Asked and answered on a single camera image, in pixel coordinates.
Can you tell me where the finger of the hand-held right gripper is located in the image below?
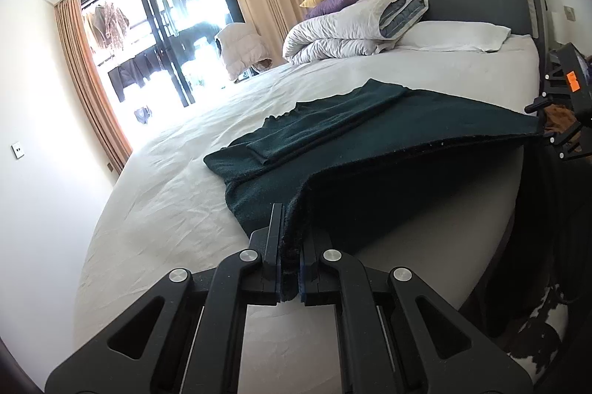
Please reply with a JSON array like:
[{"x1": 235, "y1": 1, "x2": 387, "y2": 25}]
[
  {"x1": 524, "y1": 94, "x2": 562, "y2": 114},
  {"x1": 542, "y1": 121, "x2": 585, "y2": 160}
]

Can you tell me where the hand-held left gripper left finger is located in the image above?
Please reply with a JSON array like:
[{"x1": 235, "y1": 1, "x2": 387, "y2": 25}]
[{"x1": 45, "y1": 204, "x2": 284, "y2": 394}]

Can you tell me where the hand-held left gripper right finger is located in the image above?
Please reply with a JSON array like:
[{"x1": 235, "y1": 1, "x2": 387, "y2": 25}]
[{"x1": 298, "y1": 228, "x2": 547, "y2": 394}]

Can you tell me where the dark green sweater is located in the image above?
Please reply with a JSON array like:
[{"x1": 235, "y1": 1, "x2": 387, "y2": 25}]
[{"x1": 203, "y1": 79, "x2": 546, "y2": 303}]

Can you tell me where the bed with white sheet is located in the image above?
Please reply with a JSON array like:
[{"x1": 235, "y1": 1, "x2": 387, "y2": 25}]
[{"x1": 74, "y1": 34, "x2": 542, "y2": 394}]

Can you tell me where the white pillow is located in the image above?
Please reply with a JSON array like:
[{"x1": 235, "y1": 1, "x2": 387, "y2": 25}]
[{"x1": 398, "y1": 20, "x2": 512, "y2": 52}]

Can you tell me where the cowhide rug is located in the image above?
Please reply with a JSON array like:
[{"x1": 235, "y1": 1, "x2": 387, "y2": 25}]
[{"x1": 502, "y1": 283, "x2": 572, "y2": 394}]

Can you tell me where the white puffer jacket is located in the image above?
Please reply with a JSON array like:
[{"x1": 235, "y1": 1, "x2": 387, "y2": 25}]
[{"x1": 215, "y1": 23, "x2": 273, "y2": 84}]

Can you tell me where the folded white duvet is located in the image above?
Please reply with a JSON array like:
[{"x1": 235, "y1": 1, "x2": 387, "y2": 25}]
[{"x1": 282, "y1": 0, "x2": 430, "y2": 65}]

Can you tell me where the purple pillow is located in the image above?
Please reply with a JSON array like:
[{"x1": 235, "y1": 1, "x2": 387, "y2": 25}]
[{"x1": 305, "y1": 0, "x2": 373, "y2": 20}]

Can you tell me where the glass sliding door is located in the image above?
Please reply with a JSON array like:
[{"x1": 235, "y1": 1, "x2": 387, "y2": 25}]
[{"x1": 80, "y1": 0, "x2": 246, "y2": 145}]

